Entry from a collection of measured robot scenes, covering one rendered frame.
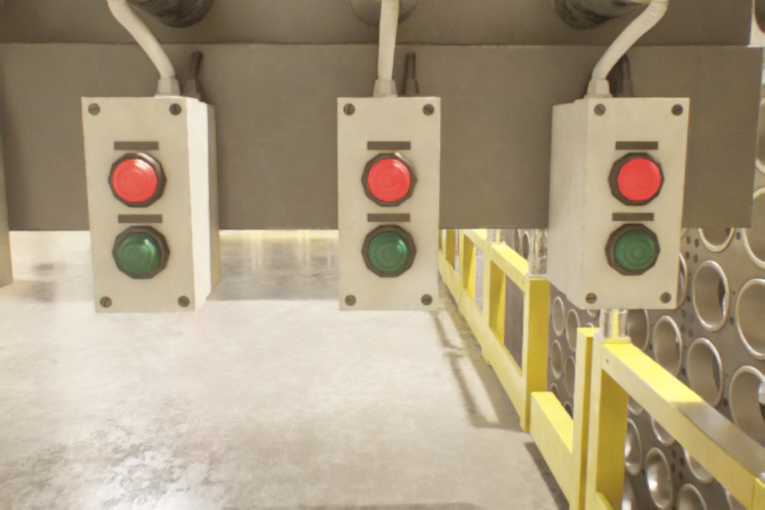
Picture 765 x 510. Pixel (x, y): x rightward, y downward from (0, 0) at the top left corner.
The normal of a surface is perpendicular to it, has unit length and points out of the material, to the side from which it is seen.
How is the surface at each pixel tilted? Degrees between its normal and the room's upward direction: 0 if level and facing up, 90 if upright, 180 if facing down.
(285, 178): 90
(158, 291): 90
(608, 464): 90
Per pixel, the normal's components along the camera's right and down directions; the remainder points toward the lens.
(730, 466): -1.00, 0.00
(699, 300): 0.03, -0.25
